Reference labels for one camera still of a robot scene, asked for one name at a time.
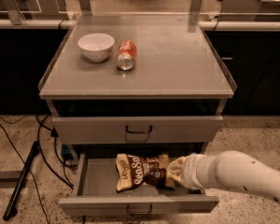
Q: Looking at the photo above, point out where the white horizontal rail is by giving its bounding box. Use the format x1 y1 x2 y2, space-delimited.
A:
0 20 280 32

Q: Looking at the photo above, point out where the brown sea salt chip bag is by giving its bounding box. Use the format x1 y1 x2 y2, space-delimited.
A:
116 153 175 192

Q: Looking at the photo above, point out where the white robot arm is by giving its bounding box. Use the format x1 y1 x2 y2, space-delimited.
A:
167 150 280 204

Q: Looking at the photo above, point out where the black floor cable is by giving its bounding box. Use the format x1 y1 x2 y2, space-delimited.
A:
0 114 51 224

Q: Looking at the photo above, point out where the black drawer handle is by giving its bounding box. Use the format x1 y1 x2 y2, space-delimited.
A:
125 125 153 134
126 205 153 217

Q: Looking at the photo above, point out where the black top drawer handle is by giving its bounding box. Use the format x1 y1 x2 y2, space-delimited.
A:
125 125 153 134

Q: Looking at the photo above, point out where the closed top drawer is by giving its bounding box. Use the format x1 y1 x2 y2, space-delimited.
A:
52 116 223 145

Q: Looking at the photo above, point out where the grey drawer cabinet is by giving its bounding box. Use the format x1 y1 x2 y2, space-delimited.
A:
38 13 238 217

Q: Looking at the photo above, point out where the black bar on floor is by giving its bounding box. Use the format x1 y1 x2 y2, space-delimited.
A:
3 141 39 221

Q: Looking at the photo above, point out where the black middle drawer handle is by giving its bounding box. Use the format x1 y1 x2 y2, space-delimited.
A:
126 205 153 217

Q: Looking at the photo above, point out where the white ceramic bowl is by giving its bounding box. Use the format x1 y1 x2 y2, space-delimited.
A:
77 34 115 63

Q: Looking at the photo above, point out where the orange soda can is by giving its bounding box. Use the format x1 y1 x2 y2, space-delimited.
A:
117 40 137 71

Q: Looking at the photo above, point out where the open middle drawer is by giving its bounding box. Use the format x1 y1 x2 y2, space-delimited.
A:
59 144 218 216

